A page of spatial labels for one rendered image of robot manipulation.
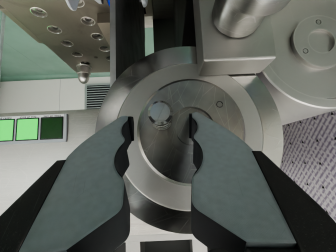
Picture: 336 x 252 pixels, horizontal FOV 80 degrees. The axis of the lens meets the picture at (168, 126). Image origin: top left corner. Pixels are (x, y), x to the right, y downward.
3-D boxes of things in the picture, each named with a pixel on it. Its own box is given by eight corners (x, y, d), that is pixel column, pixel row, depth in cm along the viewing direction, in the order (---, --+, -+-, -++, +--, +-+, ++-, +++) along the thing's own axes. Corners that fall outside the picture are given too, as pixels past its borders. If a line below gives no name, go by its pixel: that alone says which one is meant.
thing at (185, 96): (229, 202, 13) (121, 166, 14) (222, 196, 15) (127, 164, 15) (258, 95, 14) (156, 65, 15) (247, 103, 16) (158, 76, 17)
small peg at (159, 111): (168, 127, 11) (144, 120, 11) (168, 133, 14) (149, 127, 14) (175, 104, 11) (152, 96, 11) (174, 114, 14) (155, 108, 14)
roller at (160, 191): (255, 59, 16) (272, 208, 15) (203, 118, 42) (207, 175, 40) (114, 66, 16) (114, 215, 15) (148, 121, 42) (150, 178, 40)
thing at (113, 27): (114, -97, 20) (116, 84, 17) (144, 40, 43) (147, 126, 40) (109, -96, 20) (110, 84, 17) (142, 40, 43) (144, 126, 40)
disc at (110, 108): (271, 41, 17) (296, 230, 15) (268, 44, 17) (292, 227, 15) (95, 49, 17) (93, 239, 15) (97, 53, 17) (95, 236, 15)
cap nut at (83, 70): (88, 63, 50) (87, 80, 49) (93, 69, 53) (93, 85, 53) (73, 63, 50) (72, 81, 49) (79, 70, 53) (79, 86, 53)
